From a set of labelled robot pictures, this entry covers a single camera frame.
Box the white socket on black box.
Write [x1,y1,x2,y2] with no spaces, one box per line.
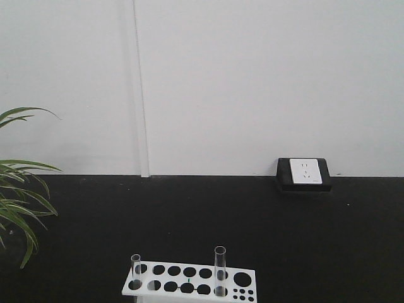
[276,158,332,192]

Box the tall clear test tube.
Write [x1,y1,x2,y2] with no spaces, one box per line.
[214,246,227,297]

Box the green potted spider plant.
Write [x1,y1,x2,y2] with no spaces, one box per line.
[0,107,62,270]

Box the white test tube rack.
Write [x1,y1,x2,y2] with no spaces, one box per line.
[121,261,258,302]

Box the short clear test tube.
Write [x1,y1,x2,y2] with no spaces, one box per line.
[131,254,142,290]

